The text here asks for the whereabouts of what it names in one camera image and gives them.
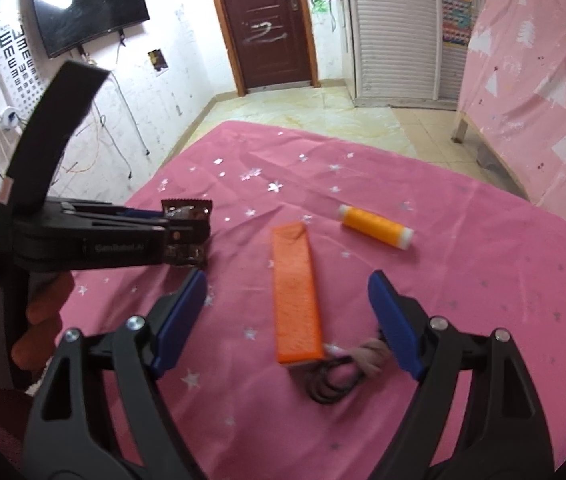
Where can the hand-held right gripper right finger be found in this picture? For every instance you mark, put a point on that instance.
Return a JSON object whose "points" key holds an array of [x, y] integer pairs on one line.
{"points": [[395, 325]]}

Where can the orange thread spool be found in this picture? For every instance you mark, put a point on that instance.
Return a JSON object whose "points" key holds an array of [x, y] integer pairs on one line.
{"points": [[373, 225]]}

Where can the pink star-print bedsheet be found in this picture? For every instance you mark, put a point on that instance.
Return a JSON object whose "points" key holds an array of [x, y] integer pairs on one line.
{"points": [[413, 310]]}

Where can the dark small wall picture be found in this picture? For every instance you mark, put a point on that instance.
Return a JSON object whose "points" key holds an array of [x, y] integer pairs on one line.
{"points": [[159, 62]]}

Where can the pink tree-print sheet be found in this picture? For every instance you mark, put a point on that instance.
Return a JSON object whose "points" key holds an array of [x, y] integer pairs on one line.
{"points": [[538, 110]]}

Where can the white eye chart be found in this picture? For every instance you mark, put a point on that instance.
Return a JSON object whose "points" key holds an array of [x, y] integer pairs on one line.
{"points": [[13, 60]]}

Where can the brown door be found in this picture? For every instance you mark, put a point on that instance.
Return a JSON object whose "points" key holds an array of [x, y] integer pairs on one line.
{"points": [[263, 35]]}

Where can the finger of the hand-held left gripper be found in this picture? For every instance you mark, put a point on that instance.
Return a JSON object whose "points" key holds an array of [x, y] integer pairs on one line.
{"points": [[188, 240], [138, 214]]}

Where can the colourful wall poster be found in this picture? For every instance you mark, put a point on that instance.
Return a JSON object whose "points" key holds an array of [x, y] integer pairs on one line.
{"points": [[455, 10]]}

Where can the person's left hand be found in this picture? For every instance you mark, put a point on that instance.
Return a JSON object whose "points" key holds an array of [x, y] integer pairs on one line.
{"points": [[45, 310]]}

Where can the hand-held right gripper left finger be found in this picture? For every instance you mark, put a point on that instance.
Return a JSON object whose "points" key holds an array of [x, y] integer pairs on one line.
{"points": [[183, 320]]}

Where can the black wall television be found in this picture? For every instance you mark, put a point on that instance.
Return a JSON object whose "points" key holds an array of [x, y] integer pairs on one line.
{"points": [[88, 5]]}

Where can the white louvred door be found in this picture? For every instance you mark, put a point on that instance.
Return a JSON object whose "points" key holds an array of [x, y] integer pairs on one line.
{"points": [[393, 35]]}

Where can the brown foil wrapper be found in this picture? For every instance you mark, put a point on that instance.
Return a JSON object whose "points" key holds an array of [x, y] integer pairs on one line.
{"points": [[183, 209]]}

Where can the white power adapter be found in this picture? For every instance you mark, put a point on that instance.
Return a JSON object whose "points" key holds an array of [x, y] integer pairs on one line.
{"points": [[9, 120]]}

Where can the orange sponge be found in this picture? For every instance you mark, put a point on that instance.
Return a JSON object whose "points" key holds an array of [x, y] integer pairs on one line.
{"points": [[295, 300]]}

